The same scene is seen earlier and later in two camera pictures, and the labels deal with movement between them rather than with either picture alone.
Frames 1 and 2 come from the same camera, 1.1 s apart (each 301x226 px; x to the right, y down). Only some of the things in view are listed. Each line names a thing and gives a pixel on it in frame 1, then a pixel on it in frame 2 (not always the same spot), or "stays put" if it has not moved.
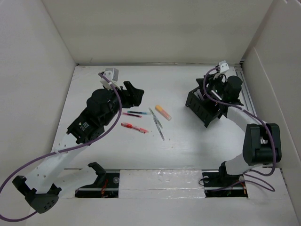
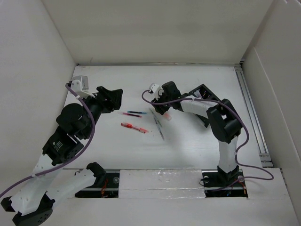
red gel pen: x=137 y=129 stays put
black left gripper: x=131 y=96 to x=110 y=100
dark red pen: x=133 y=115 stays put
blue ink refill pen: x=137 y=112 stays put
